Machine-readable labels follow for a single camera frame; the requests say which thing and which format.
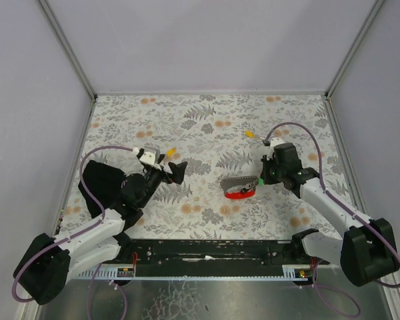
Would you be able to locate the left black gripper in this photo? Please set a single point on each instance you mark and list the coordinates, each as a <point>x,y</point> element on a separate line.
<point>168,174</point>

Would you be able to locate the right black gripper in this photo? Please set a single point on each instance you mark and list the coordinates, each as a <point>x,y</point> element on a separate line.
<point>266,171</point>

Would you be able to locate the keyring with red tag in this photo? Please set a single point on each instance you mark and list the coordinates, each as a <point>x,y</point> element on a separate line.
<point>236,188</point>

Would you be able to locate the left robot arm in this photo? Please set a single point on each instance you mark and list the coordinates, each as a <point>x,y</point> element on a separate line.
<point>115,202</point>

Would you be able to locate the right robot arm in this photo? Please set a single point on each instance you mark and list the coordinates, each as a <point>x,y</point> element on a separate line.
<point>366,248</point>

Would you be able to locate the left key with yellow tag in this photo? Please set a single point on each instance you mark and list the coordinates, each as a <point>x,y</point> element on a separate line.
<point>170,153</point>

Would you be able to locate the key with yellow tag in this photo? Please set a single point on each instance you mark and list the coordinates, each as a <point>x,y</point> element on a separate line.
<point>170,153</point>
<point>253,135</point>

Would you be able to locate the right key with yellow tag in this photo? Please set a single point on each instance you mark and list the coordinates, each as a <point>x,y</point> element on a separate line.
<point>253,135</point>

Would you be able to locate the floral mat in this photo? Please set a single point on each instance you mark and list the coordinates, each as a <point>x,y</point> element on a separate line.
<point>209,133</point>

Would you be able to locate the black cloth bag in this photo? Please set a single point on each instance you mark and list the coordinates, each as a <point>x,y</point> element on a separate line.
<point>103,181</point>

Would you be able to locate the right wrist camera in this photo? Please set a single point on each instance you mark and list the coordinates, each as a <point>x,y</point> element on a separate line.
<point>271,144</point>

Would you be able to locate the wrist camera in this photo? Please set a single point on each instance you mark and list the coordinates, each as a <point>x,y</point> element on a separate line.
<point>150,156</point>
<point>271,144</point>

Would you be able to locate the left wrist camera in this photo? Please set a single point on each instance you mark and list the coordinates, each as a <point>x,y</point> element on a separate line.
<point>150,156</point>

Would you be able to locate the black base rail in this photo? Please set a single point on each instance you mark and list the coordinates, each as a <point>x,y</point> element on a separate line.
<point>214,260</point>

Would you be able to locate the aluminium frame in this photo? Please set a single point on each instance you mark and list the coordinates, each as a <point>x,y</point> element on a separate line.
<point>246,48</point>

